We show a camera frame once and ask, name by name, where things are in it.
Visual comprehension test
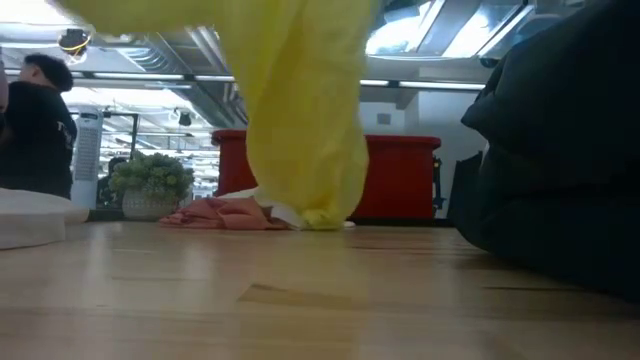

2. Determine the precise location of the person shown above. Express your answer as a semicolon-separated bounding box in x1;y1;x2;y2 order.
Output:
0;53;79;200
97;156;129;209

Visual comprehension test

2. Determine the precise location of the yellow shirt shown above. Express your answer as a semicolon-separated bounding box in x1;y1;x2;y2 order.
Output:
54;0;381;231

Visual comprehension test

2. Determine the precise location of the ceiling light tube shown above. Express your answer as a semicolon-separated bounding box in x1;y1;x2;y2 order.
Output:
92;72;236;83
359;78;486;93

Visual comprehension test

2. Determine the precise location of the red plastic laundry basket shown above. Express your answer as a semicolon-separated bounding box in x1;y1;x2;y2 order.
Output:
210;128;443;221

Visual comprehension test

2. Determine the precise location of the black ceiling camera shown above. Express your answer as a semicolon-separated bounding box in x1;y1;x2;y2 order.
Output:
57;28;94;66

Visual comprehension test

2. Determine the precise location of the green succulent plant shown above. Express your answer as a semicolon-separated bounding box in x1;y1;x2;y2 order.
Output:
108;151;195;222

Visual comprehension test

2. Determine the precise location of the pink garment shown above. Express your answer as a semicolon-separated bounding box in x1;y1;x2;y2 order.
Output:
159;196;291;231

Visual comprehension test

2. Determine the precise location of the white garment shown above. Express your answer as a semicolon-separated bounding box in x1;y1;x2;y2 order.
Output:
219;187;357;231

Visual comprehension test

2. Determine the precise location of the silver ceiling duct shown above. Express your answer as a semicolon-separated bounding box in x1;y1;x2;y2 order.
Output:
94;27;249;129

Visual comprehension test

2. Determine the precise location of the white tower fan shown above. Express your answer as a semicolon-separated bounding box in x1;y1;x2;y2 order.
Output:
69;107;104;209

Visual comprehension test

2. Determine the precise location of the black background frame rig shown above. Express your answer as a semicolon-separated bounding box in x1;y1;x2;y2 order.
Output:
102;112;141;156

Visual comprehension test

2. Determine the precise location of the black t-shirt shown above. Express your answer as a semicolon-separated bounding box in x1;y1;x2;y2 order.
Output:
459;0;640;166

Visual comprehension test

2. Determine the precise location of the black knit sweater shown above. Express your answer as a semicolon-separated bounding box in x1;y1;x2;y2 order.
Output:
474;144;640;206

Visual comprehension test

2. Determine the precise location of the white Houston tote bag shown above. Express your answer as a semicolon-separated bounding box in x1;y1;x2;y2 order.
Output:
0;187;90;250

